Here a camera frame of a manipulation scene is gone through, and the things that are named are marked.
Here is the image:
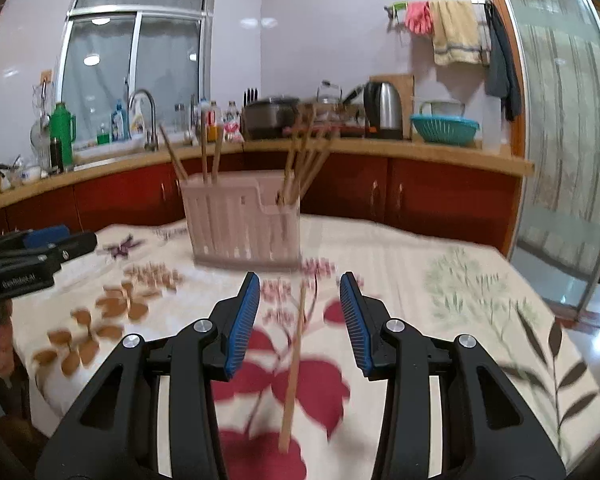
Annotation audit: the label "sliding glass window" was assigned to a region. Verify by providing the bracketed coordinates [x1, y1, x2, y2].
[61, 0, 217, 142]

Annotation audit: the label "yellow striped towel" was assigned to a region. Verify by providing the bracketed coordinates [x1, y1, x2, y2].
[429, 0, 484, 67]

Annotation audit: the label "wooden countertop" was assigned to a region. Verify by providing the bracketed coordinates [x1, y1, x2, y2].
[0, 136, 537, 217]

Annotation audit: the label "wall towel rack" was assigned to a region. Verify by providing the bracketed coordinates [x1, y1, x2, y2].
[384, 0, 492, 32]

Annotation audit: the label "wooden chopstick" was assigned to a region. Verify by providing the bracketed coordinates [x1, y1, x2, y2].
[158, 124, 190, 184]
[212, 127, 226, 177]
[278, 284, 309, 452]

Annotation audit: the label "floral printed tablecloth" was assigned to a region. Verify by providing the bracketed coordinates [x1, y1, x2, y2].
[12, 212, 600, 480]

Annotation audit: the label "group of wooden chopsticks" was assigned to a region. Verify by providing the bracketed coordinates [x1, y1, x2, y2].
[277, 102, 340, 207]

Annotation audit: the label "wooden cutting board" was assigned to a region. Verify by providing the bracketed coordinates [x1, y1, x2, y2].
[369, 74, 415, 139]

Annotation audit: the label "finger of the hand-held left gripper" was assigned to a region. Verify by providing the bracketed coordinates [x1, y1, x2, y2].
[30, 231, 99, 272]
[0, 226, 72, 257]

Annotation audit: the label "pink perforated utensil holder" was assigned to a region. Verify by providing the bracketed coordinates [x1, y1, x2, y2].
[179, 170, 303, 271]

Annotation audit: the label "blue dish soap bottle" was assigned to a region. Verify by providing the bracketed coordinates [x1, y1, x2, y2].
[111, 100, 129, 142]

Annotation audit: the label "red label bottle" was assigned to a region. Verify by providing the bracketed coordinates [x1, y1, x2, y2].
[224, 101, 244, 143]

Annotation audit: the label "teal plastic colander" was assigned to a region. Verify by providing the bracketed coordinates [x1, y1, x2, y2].
[409, 113, 481, 147]

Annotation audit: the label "dark grey towel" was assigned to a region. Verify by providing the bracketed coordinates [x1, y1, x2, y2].
[483, 2, 524, 122]

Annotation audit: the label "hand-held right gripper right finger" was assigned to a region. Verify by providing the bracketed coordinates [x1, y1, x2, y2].
[339, 271, 567, 480]

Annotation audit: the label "white spray bottle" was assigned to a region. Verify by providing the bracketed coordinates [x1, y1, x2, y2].
[129, 97, 147, 137]

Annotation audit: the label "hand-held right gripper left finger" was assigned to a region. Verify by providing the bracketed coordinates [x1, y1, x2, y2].
[35, 271, 262, 480]

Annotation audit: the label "frosted glass sliding door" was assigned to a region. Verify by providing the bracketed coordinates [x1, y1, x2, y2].
[497, 0, 600, 322]

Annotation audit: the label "steel wok with lid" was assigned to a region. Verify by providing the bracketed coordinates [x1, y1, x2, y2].
[314, 80, 367, 127]

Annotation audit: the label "pink rubber gloves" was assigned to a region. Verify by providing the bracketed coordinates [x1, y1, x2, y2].
[404, 1, 435, 37]

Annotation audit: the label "green thermos jug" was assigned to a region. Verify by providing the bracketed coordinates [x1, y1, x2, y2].
[49, 102, 77, 169]

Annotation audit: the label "steel electric kettle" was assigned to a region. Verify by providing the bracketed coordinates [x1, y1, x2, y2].
[363, 81, 406, 140]

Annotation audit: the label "steel kitchen faucet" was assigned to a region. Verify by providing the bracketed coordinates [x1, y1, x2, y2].
[127, 89, 161, 153]

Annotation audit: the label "red kitchen cabinets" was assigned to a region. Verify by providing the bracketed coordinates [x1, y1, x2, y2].
[0, 151, 524, 257]

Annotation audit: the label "white enamel pot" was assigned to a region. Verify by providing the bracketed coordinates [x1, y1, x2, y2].
[418, 100, 466, 119]

